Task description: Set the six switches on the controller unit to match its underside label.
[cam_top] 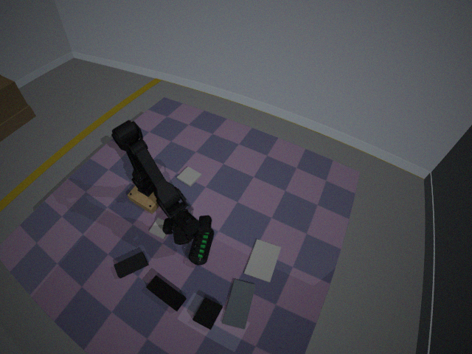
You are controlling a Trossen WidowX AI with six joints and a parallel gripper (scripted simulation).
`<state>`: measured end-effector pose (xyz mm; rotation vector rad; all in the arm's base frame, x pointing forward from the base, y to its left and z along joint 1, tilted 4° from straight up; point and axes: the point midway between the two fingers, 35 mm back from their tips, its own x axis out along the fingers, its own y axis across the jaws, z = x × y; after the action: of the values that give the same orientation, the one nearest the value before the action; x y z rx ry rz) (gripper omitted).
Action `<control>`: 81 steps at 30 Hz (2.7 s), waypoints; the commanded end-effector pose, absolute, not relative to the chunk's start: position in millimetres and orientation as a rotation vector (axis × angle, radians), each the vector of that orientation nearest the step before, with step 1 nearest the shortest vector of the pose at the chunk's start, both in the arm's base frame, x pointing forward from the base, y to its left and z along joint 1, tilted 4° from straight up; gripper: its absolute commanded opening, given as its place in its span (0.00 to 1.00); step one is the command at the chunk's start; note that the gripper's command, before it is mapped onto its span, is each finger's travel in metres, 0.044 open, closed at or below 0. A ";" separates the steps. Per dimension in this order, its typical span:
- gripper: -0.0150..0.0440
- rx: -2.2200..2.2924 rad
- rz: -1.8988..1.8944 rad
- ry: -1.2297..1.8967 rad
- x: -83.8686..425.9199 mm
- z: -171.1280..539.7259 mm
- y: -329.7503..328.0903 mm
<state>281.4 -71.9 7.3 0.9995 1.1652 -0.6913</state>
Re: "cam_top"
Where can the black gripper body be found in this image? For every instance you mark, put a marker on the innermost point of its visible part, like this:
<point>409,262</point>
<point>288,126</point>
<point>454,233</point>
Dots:
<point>204,220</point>

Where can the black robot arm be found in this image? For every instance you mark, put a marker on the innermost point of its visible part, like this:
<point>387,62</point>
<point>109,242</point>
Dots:
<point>148,178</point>

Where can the dark grey controller unit with green rocker switches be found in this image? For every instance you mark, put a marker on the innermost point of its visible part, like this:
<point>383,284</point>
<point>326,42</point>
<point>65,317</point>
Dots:
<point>200,247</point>

